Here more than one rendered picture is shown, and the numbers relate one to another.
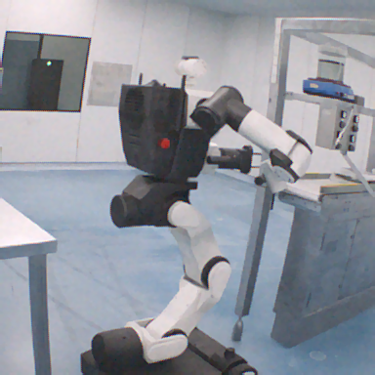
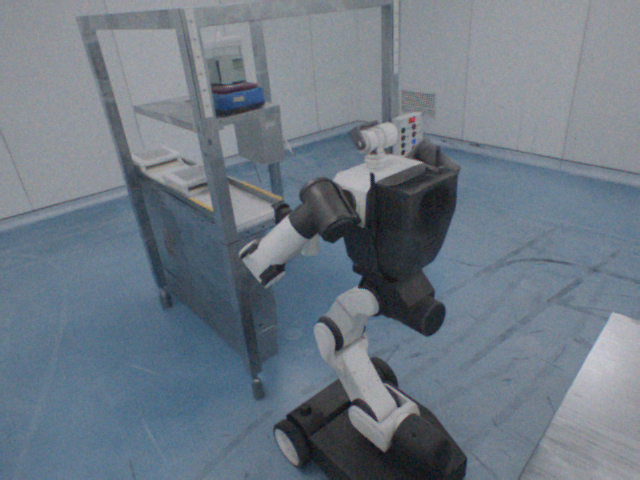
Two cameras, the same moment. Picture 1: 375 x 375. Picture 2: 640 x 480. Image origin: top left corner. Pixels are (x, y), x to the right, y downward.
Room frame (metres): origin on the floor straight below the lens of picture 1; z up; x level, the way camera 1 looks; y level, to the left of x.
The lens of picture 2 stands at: (1.78, 1.32, 1.72)
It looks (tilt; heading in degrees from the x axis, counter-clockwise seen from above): 28 degrees down; 270
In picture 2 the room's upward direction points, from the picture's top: 5 degrees counter-clockwise
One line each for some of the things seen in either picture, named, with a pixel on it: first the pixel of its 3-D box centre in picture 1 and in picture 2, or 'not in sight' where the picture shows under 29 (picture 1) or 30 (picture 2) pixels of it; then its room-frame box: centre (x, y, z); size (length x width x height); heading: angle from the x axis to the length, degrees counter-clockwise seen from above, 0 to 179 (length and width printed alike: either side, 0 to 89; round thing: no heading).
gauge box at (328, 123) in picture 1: (338, 128); (258, 135); (2.01, -0.67, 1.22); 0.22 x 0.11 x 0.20; 128
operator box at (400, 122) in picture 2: not in sight; (406, 141); (1.31, -0.96, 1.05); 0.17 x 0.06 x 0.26; 38
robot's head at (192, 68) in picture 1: (189, 70); (376, 142); (1.60, 0.04, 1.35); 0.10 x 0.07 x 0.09; 38
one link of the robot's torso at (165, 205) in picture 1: (166, 208); (384, 293); (1.59, 0.07, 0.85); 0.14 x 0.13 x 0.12; 38
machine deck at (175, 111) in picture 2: (340, 106); (203, 110); (2.24, -0.74, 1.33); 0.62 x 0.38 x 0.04; 128
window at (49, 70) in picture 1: (43, 71); not in sight; (6.07, 2.26, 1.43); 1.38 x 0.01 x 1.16; 126
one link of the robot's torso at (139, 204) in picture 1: (152, 200); (399, 293); (1.55, 0.11, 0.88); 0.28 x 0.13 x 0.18; 128
